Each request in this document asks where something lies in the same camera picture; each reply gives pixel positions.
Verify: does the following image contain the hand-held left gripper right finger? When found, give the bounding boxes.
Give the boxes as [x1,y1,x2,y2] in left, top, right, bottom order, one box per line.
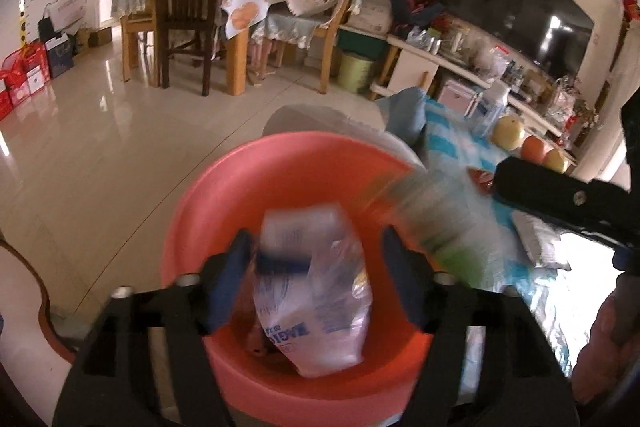
[381,227,581,427]

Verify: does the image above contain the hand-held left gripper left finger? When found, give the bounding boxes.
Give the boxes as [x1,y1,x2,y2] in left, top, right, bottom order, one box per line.
[52,228,256,427]

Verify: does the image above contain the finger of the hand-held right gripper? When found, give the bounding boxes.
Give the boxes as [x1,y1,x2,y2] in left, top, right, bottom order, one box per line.
[492,156,640,253]

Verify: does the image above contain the green white snack wrapper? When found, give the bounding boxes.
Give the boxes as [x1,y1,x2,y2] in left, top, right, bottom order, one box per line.
[370,172,506,288]

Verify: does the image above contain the pink plastic bucket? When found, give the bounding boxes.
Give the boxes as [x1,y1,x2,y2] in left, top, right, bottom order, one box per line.
[161,132,451,418]

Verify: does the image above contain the white blue plastic bag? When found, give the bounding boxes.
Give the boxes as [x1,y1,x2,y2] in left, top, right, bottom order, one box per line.
[252,203,373,378]

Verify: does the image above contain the person's right hand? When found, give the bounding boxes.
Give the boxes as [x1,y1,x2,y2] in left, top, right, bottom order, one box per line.
[572,282,640,405]

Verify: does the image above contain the small yellow pear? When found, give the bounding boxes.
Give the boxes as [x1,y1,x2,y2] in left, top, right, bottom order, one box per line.
[544,149,570,174]

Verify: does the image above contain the white plastic mailing bag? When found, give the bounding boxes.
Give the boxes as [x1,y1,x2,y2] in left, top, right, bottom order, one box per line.
[510,211,571,270]

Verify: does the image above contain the orange grapefruit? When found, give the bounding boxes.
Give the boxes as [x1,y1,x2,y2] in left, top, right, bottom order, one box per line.
[520,136,556,164]

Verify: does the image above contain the red crumpled snack wrapper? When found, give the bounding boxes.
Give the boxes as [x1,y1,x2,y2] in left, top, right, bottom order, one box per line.
[467,167,496,195]

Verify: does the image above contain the large yellow pear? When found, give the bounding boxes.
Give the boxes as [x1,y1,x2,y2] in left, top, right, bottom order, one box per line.
[492,116,526,151]

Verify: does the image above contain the shiny gift bag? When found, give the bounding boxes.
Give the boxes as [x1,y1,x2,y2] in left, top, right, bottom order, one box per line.
[547,77,576,120]

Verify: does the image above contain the white bottle with blue label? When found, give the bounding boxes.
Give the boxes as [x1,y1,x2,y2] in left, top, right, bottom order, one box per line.
[472,79,511,138]

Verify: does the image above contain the clear plastic bag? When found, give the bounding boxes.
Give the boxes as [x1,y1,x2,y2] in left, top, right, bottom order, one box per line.
[472,44,516,80]

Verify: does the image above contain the blue cloth cushion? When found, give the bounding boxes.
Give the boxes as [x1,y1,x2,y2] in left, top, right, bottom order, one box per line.
[375,87,428,158]

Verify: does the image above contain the white pillow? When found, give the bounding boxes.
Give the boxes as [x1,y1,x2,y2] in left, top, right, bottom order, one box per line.
[262,104,426,168]

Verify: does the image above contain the white television cabinet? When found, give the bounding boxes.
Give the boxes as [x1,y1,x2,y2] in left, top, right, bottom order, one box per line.
[370,34,576,162]

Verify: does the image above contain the green waste bin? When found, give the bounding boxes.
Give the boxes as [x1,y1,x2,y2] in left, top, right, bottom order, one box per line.
[336,52,377,95]

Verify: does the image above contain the green storage crate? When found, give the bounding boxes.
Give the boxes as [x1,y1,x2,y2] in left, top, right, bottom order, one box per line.
[337,29,391,58]

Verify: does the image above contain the light wooden chair with towel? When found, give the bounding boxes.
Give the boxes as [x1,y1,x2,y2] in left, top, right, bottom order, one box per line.
[262,0,373,92]

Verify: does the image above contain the dark wooden chair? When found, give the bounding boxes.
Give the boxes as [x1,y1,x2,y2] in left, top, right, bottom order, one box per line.
[157,0,233,98]

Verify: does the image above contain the white sack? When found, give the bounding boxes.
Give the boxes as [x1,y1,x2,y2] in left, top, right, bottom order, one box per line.
[347,0,393,35]

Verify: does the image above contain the dark blue gift bag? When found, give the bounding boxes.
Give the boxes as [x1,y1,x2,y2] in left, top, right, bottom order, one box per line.
[45,32,76,78]

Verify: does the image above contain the stack of red gift boxes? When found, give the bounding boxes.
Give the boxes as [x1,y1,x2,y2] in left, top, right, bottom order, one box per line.
[0,42,51,122]

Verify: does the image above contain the white paper bag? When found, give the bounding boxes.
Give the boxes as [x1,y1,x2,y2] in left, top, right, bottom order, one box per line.
[47,0,86,32]

